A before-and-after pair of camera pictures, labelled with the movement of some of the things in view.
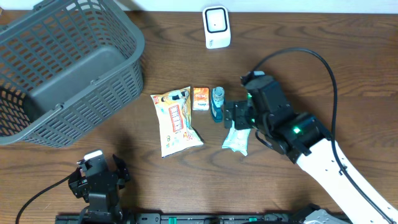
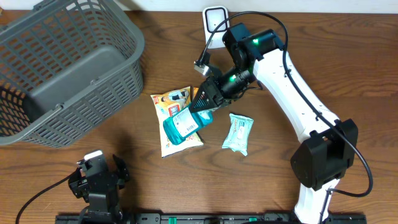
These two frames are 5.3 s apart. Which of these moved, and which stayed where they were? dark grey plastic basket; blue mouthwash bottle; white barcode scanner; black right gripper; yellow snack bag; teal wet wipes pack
Moved: black right gripper; blue mouthwash bottle
Stayed: white barcode scanner; dark grey plastic basket; teal wet wipes pack; yellow snack bag
